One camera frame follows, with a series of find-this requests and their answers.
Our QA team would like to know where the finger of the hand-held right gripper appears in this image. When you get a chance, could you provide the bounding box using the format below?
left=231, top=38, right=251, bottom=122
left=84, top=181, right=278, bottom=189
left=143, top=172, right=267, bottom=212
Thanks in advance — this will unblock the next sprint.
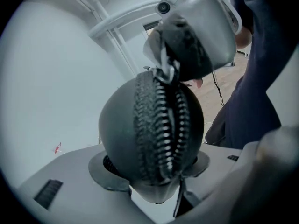
left=142, top=28, right=169, bottom=68

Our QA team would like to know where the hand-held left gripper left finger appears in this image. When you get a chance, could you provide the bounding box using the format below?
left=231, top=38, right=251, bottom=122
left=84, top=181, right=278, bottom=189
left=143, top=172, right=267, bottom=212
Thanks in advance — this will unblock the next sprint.
left=17, top=144, right=161, bottom=224

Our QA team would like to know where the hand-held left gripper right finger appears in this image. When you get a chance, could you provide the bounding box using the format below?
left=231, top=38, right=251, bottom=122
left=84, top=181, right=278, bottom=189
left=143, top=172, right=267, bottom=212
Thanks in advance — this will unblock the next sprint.
left=178, top=145, right=243, bottom=220

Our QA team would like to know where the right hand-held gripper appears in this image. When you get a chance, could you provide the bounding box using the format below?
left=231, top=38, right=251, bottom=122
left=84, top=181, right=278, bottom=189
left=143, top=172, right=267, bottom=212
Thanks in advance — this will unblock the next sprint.
left=160, top=0, right=243, bottom=82

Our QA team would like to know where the black glasses case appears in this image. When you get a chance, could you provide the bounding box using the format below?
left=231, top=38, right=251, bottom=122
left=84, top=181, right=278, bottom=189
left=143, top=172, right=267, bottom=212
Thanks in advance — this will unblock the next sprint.
left=98, top=69, right=206, bottom=219

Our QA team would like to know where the person's right forearm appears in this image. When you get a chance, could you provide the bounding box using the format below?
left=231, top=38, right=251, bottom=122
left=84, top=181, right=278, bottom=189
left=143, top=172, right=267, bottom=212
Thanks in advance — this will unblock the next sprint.
left=235, top=26, right=253, bottom=49

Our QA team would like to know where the thick white ceiling pipe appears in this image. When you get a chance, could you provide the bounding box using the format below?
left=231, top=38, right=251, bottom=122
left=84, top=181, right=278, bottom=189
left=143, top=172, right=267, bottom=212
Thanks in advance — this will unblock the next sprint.
left=87, top=0, right=164, bottom=39

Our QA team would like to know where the person's black shirt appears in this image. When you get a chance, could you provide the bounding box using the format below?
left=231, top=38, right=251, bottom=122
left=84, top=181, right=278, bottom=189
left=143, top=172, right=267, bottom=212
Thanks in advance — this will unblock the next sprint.
left=205, top=0, right=299, bottom=149

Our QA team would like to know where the fisheye gripper camera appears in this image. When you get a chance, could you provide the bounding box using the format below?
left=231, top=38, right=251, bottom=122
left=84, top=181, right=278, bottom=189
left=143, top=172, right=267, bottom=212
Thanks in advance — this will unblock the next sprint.
left=155, top=0, right=175, bottom=15

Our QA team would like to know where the clear jug with red handle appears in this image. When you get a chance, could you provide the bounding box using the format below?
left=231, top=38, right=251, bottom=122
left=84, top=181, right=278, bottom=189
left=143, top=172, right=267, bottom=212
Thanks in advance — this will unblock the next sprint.
left=49, top=141, right=63, bottom=155

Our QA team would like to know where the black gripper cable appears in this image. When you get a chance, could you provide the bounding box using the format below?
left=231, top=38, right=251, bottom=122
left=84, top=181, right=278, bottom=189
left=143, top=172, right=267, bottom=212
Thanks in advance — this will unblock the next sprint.
left=211, top=69, right=225, bottom=106

